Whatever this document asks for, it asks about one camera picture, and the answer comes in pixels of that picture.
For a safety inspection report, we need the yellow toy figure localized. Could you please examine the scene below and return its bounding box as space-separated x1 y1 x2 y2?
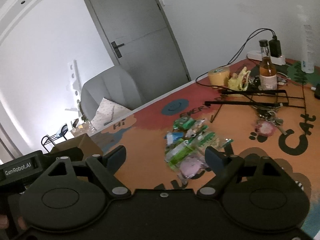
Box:
228 67 251 91

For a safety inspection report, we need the white perforated board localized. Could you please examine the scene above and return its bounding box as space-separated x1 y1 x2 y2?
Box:
67 60 82 115

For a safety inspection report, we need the white dotted cushion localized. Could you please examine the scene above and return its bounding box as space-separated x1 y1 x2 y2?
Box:
91 98 131 130

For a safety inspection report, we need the yellow tape roll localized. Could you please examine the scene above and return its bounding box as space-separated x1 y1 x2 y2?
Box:
208 66 230 86

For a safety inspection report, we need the clear plastic water bottle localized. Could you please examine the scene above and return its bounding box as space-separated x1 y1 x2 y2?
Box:
297 4 316 74

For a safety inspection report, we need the black power adapter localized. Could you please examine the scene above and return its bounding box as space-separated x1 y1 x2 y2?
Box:
269 35 282 58

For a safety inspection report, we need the light green snack packet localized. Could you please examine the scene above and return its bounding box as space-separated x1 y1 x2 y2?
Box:
164 131 221 170

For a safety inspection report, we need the blue white snack packet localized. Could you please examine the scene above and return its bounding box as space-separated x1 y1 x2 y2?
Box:
164 132 184 146

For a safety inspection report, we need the white power strip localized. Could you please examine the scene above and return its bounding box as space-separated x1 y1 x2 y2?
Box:
246 50 286 66

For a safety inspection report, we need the black metal rack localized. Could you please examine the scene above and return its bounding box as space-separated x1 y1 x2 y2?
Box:
41 124 68 153

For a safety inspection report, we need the grey armchair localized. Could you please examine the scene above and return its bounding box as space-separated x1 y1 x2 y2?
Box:
80 64 146 120

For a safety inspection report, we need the black cable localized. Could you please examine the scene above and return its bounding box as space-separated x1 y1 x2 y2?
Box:
195 28 308 123

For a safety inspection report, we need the black wire stand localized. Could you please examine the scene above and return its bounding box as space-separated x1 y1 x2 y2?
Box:
204 89 306 109

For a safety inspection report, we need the black door handle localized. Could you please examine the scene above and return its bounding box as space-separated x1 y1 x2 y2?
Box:
111 41 125 58

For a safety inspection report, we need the brown glass bottle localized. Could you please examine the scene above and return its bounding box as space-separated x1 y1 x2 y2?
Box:
259 40 278 90

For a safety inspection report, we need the colourful printed table mat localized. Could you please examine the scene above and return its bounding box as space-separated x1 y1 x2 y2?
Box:
92 60 319 239

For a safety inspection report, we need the key bunch with pink charm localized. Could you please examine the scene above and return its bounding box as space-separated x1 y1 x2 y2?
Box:
254 108 287 137

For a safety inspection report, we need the pink snack packet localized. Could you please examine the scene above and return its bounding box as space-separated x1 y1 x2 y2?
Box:
178 155 208 179

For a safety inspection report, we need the brown cardboard box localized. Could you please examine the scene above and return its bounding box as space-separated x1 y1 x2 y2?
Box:
50 133 103 160

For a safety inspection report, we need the grey door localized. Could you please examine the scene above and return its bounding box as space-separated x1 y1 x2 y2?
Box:
84 0 190 101

